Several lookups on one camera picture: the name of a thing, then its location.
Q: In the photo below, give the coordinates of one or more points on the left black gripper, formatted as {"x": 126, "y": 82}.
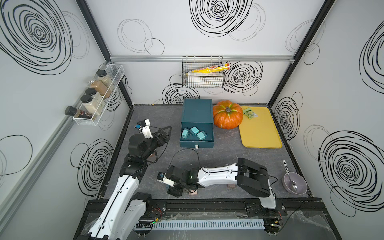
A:
{"x": 164, "y": 139}

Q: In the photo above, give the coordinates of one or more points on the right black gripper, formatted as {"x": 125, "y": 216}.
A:
{"x": 172, "y": 191}

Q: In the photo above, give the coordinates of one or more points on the teal plug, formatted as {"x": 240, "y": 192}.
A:
{"x": 185, "y": 133}
{"x": 194, "y": 131}
{"x": 201, "y": 136}

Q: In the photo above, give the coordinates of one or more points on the teal drawer cabinet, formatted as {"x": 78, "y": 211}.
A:
{"x": 198, "y": 113}

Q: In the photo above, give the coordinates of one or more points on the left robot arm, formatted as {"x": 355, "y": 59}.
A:
{"x": 126, "y": 206}

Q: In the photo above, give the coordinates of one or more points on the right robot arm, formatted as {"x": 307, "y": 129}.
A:
{"x": 249, "y": 176}

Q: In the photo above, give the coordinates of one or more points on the orange pumpkin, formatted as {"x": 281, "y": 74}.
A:
{"x": 227, "y": 115}

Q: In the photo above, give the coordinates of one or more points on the spice jar cream powder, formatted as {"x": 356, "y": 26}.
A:
{"x": 91, "y": 104}

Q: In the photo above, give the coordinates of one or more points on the spice jar brown powder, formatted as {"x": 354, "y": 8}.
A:
{"x": 102, "y": 83}

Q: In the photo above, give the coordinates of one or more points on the spice jar white powder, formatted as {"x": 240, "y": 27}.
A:
{"x": 95, "y": 95}

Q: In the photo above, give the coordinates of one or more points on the yellow tray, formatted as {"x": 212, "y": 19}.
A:
{"x": 261, "y": 131}

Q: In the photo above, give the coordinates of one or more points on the green snack packet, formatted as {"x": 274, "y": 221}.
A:
{"x": 249, "y": 113}

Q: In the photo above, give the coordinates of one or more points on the small dark spice bottle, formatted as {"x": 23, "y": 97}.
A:
{"x": 77, "y": 113}

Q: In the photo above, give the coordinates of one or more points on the yellow snack tube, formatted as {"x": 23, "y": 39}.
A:
{"x": 212, "y": 69}

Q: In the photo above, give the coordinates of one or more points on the metal spoon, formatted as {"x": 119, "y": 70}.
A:
{"x": 293, "y": 184}

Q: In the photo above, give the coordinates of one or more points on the purple bowl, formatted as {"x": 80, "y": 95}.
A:
{"x": 300, "y": 181}

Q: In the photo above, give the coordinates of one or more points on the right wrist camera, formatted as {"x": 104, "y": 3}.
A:
{"x": 163, "y": 179}

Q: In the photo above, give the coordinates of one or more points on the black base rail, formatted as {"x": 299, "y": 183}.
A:
{"x": 250, "y": 207}

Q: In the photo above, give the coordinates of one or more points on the grey cable duct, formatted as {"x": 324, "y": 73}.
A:
{"x": 242, "y": 224}

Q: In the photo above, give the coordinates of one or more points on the clear wall spice shelf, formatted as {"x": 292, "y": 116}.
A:
{"x": 116, "y": 73}

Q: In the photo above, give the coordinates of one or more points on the black wire wall basket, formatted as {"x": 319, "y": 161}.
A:
{"x": 197, "y": 80}

